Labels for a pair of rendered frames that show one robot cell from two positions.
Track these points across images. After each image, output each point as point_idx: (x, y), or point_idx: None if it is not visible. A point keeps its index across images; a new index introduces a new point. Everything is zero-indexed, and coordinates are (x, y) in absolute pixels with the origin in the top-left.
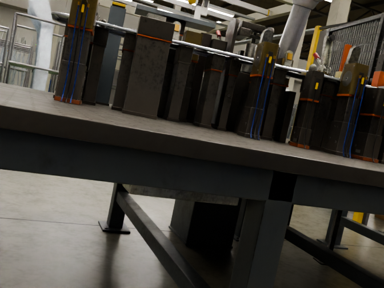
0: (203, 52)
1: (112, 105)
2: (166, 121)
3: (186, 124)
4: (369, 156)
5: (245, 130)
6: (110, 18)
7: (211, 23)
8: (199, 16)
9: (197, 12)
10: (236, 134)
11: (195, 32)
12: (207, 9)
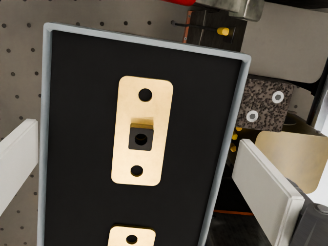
0: (317, 111)
1: (32, 174)
2: None
3: (304, 101)
4: None
5: None
6: None
7: (243, 89)
8: (25, 136)
9: (14, 175)
10: (327, 9)
11: (324, 168)
12: (269, 161)
